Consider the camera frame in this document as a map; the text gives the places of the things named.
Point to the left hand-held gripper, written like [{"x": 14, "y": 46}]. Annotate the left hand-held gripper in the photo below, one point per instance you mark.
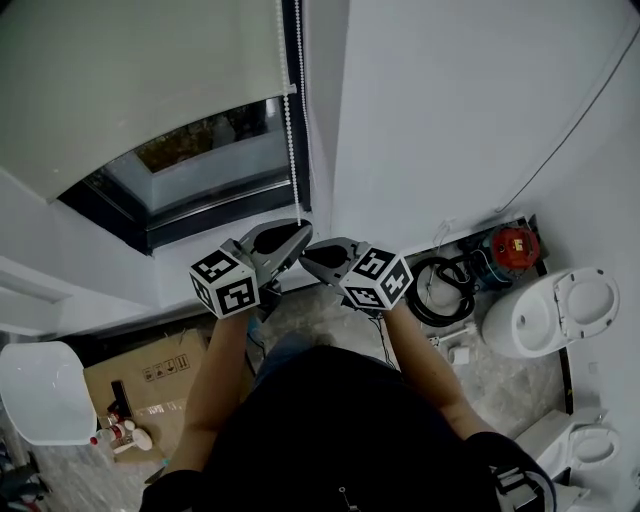
[{"x": 225, "y": 285}]

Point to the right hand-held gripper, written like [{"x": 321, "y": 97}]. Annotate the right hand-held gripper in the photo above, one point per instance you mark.
[{"x": 375, "y": 272}]

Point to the white roller blind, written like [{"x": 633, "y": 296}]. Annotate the white roller blind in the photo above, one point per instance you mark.
[{"x": 125, "y": 75}]

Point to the person's left forearm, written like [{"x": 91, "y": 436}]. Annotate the person's left forearm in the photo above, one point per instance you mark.
[{"x": 215, "y": 385}]

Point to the person's right forearm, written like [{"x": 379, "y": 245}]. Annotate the person's right forearm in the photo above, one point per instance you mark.
[{"x": 425, "y": 360}]

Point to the black framed window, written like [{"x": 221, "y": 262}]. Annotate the black framed window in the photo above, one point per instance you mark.
[{"x": 220, "y": 220}]

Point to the white toilet brush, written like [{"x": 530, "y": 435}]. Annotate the white toilet brush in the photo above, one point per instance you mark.
[{"x": 467, "y": 329}]

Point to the person's dark shirt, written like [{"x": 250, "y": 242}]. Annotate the person's dark shirt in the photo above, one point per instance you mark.
[{"x": 340, "y": 440}]

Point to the red vacuum cleaner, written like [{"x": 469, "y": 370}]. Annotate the red vacuum cleaner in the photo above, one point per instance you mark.
[{"x": 515, "y": 245}]

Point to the white round toilet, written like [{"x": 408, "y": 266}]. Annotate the white round toilet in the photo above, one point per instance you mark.
[{"x": 515, "y": 320}]

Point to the printed cardboard box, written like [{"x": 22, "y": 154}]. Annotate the printed cardboard box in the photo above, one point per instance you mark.
[{"x": 150, "y": 395}]

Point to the white bottles on box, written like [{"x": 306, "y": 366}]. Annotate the white bottles on box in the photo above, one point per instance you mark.
[{"x": 142, "y": 440}]

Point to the white ceramic basin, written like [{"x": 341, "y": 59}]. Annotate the white ceramic basin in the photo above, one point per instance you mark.
[{"x": 45, "y": 395}]

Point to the white toilet with cistern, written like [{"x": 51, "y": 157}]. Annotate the white toilet with cistern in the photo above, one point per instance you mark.
[{"x": 590, "y": 445}]

